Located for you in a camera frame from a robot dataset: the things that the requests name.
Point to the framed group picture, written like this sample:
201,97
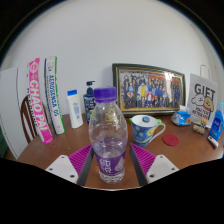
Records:
150,90

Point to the blue tissue pack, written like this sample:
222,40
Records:
181,117

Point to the white bottle with blue cap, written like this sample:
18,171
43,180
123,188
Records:
75,111

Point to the small patterned snack packet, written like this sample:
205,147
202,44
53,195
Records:
198,129

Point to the clear purple-capped water bottle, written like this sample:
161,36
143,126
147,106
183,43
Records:
108,140

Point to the white printed paper gift bag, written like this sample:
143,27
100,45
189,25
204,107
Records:
203,100

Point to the small white blue packet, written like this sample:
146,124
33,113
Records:
213,141

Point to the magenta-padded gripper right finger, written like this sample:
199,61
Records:
145,160

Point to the colourful puzzle cube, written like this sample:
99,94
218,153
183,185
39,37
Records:
203,123

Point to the white green shuttlecock tube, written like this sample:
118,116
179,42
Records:
53,96

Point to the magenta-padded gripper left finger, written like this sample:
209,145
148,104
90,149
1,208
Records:
78,160

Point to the brown wooden chair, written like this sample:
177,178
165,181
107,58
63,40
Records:
26,116

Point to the dark blue pump bottle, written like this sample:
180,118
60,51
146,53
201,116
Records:
88,103

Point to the blue detergent bottle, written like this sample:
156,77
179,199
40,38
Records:
218,125

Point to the flat round red coaster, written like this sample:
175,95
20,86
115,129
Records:
171,140

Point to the blue painted ceramic mug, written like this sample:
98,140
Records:
143,131

